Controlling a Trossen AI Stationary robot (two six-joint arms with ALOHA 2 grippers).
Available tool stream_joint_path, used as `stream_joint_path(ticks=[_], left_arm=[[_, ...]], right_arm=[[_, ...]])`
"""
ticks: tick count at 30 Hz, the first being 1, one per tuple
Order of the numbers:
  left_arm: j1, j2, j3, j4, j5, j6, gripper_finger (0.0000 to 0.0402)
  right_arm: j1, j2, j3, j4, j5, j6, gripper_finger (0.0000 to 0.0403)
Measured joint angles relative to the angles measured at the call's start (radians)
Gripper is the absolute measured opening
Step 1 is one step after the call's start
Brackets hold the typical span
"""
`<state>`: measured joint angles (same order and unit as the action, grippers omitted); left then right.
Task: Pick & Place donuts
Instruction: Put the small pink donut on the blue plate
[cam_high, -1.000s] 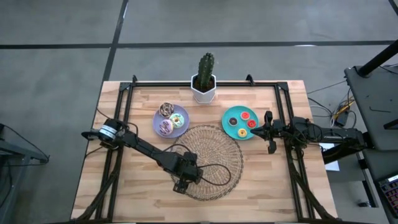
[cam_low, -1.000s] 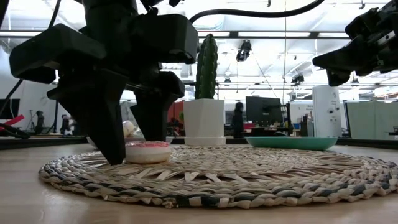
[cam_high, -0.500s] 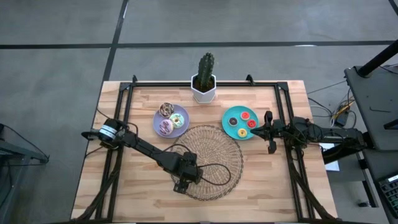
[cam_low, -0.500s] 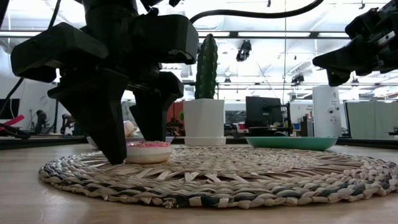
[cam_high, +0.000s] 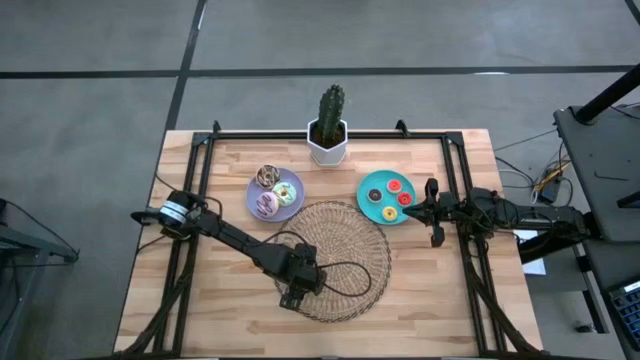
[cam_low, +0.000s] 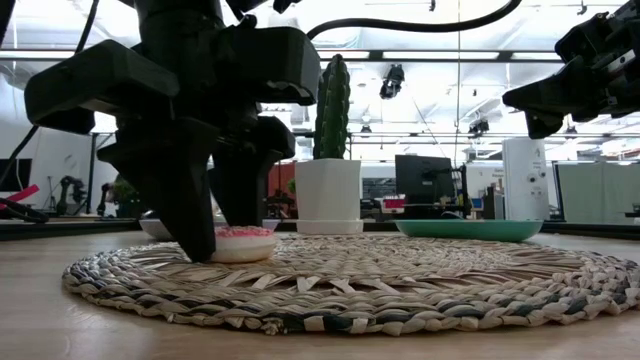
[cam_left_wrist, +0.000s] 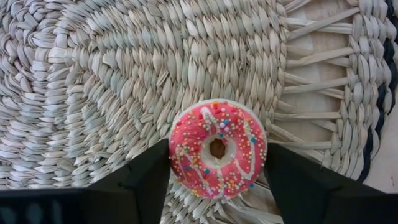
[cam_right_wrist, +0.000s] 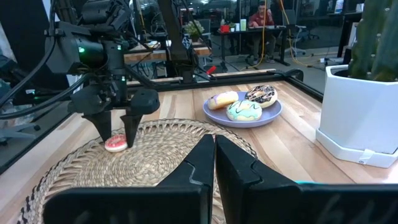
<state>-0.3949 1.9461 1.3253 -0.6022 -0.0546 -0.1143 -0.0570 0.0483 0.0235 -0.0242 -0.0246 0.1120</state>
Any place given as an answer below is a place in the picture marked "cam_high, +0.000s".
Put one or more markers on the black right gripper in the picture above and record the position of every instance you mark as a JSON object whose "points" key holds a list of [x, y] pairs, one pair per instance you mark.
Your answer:
{"points": [[457, 210]]}

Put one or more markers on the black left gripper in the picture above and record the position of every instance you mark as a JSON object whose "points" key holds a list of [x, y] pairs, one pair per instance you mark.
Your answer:
{"points": [[300, 270]]}

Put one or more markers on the small yellow frosted donut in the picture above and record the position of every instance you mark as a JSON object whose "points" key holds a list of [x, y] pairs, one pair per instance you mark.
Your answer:
{"points": [[386, 211]]}

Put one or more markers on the large purple frosted donut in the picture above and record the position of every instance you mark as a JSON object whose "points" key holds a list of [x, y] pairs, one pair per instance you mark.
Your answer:
{"points": [[261, 207]]}

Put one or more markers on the large mint frosted donut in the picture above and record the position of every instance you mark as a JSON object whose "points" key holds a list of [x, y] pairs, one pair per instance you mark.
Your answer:
{"points": [[291, 192]]}

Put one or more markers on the large brown striped donut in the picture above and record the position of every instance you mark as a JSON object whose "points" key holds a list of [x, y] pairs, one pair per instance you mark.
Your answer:
{"points": [[262, 172]]}

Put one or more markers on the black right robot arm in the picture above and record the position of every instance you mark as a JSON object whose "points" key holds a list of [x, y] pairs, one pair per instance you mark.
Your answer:
{"points": [[540, 216]]}

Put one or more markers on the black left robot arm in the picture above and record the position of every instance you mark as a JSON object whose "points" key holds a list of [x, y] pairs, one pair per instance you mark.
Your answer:
{"points": [[235, 240]]}

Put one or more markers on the teal plate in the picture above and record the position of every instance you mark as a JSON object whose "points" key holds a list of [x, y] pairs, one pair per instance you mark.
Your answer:
{"points": [[367, 212]]}

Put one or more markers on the round woven straw placemat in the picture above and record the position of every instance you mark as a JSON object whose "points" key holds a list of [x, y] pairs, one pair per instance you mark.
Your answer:
{"points": [[350, 240]]}

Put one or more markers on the white paper sheet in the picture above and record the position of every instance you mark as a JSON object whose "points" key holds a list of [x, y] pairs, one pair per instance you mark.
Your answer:
{"points": [[535, 265]]}

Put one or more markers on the white hexagonal plant pot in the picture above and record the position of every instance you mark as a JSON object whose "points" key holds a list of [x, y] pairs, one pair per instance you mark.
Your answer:
{"points": [[327, 157]]}

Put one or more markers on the black power adapter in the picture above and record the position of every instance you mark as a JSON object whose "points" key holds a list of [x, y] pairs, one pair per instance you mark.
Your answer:
{"points": [[551, 190]]}

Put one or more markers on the lilac plate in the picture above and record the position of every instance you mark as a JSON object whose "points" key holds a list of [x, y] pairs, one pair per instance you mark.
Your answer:
{"points": [[290, 175]]}

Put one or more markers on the tall green cactus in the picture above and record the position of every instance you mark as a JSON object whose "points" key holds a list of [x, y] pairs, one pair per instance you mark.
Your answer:
{"points": [[331, 110]]}

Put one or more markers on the grey metal cart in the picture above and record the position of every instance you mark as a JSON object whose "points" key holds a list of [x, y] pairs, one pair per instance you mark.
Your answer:
{"points": [[600, 165]]}

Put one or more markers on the black pole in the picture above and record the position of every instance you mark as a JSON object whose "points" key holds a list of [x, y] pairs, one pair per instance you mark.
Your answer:
{"points": [[610, 92]]}

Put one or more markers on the keyboard with blue backlight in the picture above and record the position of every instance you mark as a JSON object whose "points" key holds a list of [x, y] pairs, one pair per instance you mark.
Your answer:
{"points": [[627, 305]]}

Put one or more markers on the dark grey metal stand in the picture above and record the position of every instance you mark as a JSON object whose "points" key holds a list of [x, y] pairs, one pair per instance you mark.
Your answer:
{"points": [[30, 245]]}

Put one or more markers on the black aluminium table frame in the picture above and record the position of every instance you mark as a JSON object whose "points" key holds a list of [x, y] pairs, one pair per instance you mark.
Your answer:
{"points": [[400, 135]]}

